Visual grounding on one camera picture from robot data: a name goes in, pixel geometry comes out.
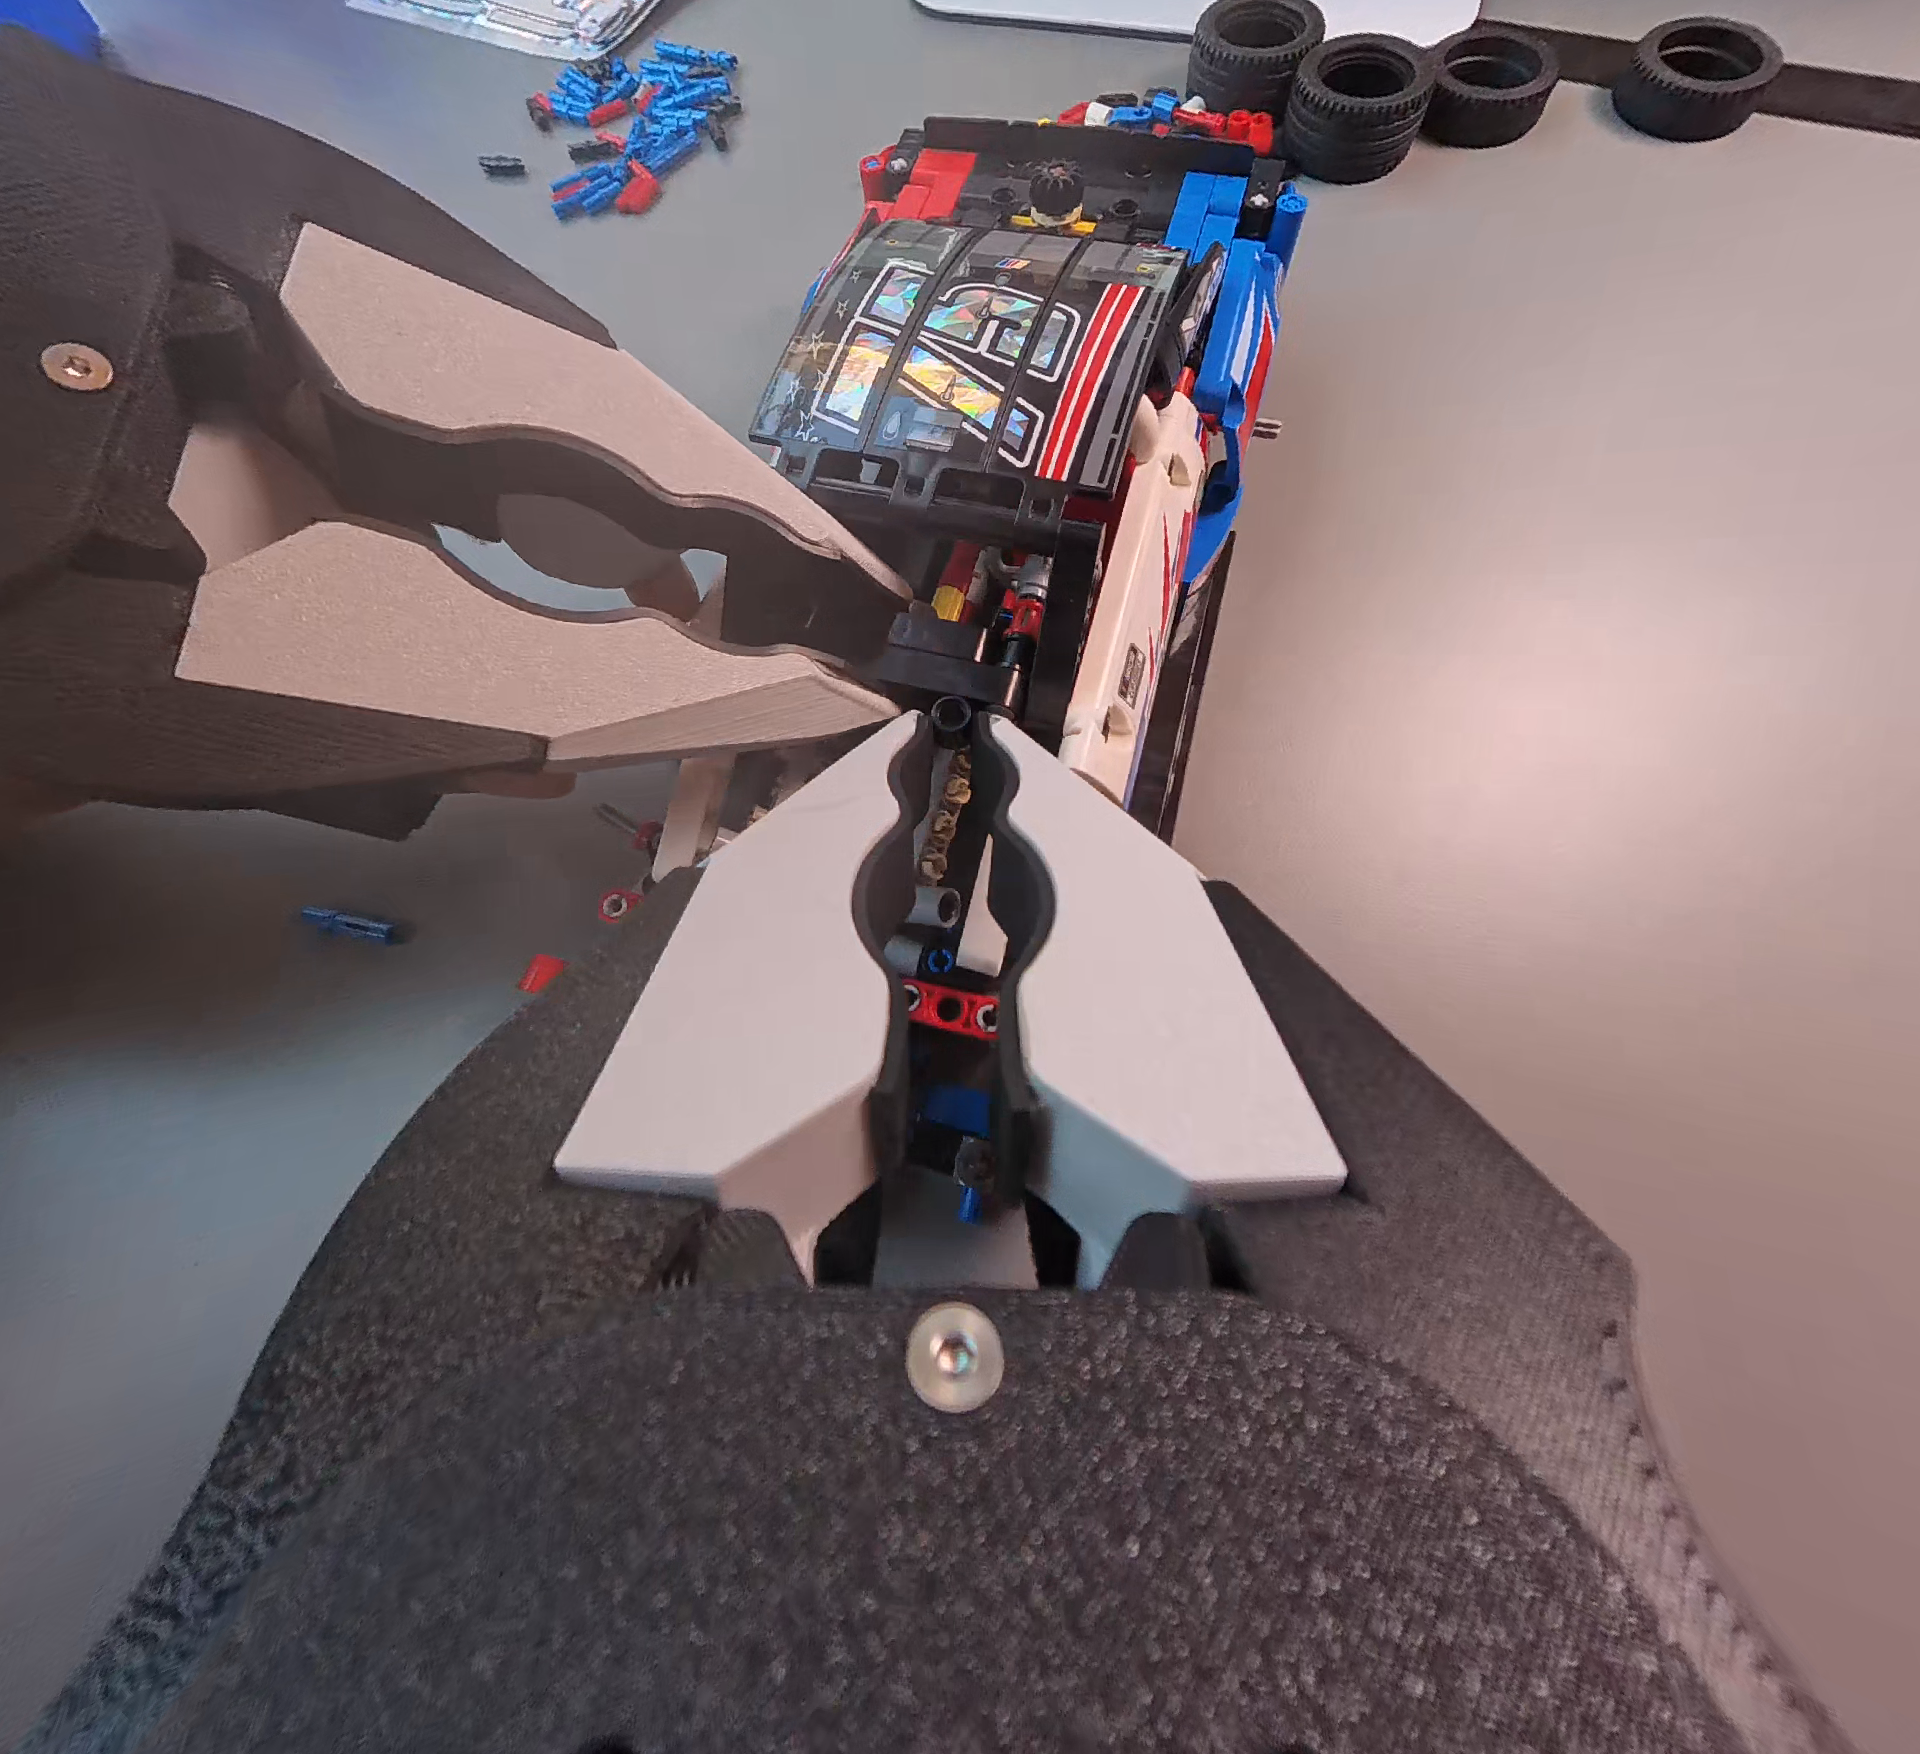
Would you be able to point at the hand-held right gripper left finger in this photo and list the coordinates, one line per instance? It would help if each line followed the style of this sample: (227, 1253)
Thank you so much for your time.
(730, 1035)

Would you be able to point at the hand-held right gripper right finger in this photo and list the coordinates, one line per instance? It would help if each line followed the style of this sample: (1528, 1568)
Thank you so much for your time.
(1183, 1035)

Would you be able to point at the toy brick race car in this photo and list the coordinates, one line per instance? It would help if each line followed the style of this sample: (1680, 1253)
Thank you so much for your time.
(1139, 589)

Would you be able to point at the black rubber toy tyre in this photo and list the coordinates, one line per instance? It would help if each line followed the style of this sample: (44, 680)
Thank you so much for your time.
(1458, 118)
(1321, 143)
(1225, 67)
(1651, 110)

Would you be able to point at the pile of blue red pins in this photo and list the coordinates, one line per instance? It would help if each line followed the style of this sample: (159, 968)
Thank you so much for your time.
(647, 118)

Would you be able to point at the person's left hand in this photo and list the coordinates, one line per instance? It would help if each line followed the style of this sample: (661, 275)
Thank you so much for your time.
(499, 787)

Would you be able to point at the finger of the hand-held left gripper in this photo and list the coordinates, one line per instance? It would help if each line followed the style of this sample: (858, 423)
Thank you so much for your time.
(528, 361)
(374, 641)

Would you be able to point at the grey desk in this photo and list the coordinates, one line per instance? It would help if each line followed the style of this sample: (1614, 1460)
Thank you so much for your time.
(1573, 589)

